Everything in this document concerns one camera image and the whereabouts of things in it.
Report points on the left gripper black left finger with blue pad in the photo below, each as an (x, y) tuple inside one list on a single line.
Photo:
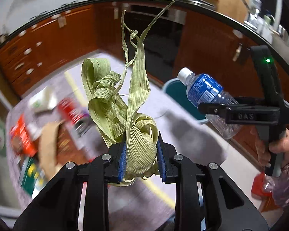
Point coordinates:
[(115, 172)]

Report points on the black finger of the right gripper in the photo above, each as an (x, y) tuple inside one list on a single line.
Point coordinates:
[(215, 108)]

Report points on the red soda can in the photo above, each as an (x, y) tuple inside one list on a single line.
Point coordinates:
[(72, 112)]

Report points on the clear plastic water bottle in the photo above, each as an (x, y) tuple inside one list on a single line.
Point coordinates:
[(202, 88)]

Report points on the black oven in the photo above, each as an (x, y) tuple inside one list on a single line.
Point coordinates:
[(162, 41)]

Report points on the white paper cup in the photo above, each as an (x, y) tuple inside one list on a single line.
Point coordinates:
[(45, 100)]

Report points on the pink floral sleeve forearm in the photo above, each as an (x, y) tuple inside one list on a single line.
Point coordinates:
[(281, 189)]

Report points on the green corn husk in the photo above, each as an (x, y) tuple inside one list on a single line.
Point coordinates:
[(114, 101)]

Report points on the teal trash bin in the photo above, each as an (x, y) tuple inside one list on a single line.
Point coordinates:
[(177, 91)]

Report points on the red yellow snack bag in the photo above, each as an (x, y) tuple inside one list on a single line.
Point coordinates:
[(21, 140)]

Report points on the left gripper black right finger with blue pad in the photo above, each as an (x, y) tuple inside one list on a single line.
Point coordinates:
[(165, 153)]

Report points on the person's right hand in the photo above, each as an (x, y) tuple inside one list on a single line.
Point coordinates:
[(280, 146)]

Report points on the red plastic bag on floor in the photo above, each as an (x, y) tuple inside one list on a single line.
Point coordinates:
[(263, 185)]

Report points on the brown cardboard box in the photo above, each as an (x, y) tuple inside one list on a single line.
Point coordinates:
[(56, 147)]

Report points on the green food package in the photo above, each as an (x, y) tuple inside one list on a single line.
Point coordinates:
[(32, 178)]

